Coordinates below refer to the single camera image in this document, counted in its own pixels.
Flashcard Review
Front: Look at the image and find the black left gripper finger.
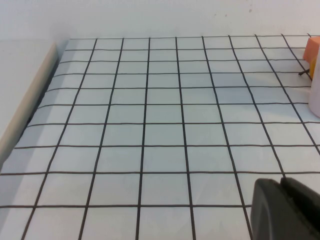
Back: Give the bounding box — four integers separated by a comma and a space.
250, 176, 320, 240

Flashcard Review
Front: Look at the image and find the orange foam block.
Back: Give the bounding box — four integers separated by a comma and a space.
302, 36, 320, 61

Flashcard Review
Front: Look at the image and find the white black-grid table sheet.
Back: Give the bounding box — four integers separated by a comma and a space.
0, 34, 320, 240

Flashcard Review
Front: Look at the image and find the orange toy fruit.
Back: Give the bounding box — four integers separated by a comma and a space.
298, 57, 317, 79

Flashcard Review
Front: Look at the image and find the pale pink plastic cup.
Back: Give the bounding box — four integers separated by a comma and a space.
307, 56, 320, 117

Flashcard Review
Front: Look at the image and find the beige wooden side board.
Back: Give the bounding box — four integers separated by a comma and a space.
0, 41, 60, 161

